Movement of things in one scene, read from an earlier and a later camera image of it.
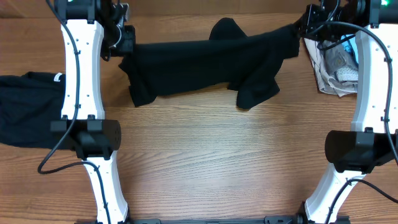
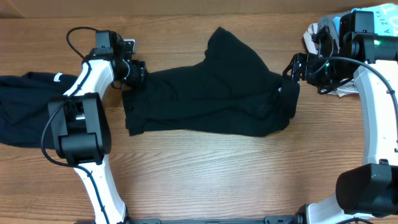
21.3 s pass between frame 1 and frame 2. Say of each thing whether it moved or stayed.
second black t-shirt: stayed
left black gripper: moved
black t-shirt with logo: moved
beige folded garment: stayed
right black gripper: moved
